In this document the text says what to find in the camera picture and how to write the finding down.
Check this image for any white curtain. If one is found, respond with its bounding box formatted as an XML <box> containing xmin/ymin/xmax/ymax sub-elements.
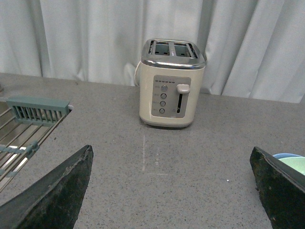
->
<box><xmin>0</xmin><ymin>0</ymin><xmax>305</xmax><ymax>103</ymax></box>

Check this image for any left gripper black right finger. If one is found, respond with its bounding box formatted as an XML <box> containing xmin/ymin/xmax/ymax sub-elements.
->
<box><xmin>250</xmin><ymin>146</ymin><xmax>305</xmax><ymax>229</ymax></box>

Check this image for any blue bowl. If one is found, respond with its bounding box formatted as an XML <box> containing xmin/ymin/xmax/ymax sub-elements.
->
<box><xmin>273</xmin><ymin>153</ymin><xmax>303</xmax><ymax>159</ymax></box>

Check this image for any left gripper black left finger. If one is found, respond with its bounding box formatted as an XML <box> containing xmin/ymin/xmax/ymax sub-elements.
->
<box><xmin>0</xmin><ymin>145</ymin><xmax>93</xmax><ymax>229</ymax></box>

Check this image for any metal dish drying rack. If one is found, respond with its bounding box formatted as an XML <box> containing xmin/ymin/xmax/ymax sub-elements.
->
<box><xmin>0</xmin><ymin>95</ymin><xmax>71</xmax><ymax>190</ymax></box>

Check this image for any cream two-slot toaster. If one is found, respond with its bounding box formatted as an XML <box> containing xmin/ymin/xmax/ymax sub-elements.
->
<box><xmin>135</xmin><ymin>39</ymin><xmax>205</xmax><ymax>127</ymax></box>

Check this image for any green bowl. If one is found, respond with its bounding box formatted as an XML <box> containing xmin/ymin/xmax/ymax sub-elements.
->
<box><xmin>279</xmin><ymin>157</ymin><xmax>305</xmax><ymax>175</ymax></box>

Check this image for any white toaster power cord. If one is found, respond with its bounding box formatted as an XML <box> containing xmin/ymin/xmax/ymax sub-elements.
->
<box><xmin>134</xmin><ymin>61</ymin><xmax>142</xmax><ymax>87</ymax></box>

